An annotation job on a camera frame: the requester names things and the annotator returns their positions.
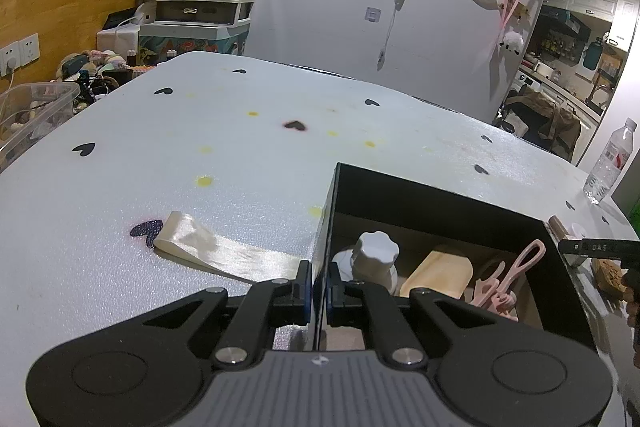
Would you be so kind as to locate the white plush wall ornament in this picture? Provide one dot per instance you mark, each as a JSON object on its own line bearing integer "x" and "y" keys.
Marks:
{"x": 512, "y": 42}

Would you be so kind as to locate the brown jacket on chair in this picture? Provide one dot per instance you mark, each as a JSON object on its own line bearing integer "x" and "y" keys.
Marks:
{"x": 550, "y": 126}

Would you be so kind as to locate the teal floral storage box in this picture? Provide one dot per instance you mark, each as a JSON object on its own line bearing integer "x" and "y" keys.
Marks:
{"x": 156, "y": 39}

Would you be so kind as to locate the black cardboard box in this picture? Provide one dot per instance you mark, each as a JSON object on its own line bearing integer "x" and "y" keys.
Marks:
{"x": 420, "y": 218}

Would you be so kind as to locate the clear plastic storage bin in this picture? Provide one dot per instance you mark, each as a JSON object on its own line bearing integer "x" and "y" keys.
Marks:
{"x": 29, "y": 112}

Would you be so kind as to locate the cream satin ribbon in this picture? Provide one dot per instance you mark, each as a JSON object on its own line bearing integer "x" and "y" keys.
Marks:
{"x": 182, "y": 237}

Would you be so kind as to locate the light wooden block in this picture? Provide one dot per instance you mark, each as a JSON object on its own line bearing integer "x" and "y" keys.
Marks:
{"x": 449, "y": 274}

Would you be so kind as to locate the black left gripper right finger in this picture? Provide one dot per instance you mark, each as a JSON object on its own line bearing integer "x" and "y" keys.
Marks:
{"x": 403, "y": 332}

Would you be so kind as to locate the pink plastic clip tool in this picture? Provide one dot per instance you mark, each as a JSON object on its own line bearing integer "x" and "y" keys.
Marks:
{"x": 495, "y": 294}

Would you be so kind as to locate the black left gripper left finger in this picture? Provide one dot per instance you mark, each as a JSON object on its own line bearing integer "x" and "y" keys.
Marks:
{"x": 234, "y": 331}

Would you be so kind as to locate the white wall socket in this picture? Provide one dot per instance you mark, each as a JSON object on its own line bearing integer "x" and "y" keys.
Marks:
{"x": 19, "y": 53}

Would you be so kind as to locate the carved wooden stamp block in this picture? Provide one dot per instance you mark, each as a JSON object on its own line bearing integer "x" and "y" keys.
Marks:
{"x": 608, "y": 278}

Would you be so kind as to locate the pile of plush toys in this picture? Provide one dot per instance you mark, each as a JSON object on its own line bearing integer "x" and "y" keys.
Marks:
{"x": 98, "y": 73}

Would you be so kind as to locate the white knob-lid jar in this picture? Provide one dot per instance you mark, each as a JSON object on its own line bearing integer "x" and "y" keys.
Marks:
{"x": 371, "y": 259}

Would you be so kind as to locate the clear plastic water bottle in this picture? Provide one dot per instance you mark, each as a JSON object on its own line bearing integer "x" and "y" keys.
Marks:
{"x": 610, "y": 163}

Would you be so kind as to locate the white block wooden-handle stamp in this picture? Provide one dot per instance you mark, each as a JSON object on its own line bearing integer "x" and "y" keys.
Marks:
{"x": 575, "y": 231}

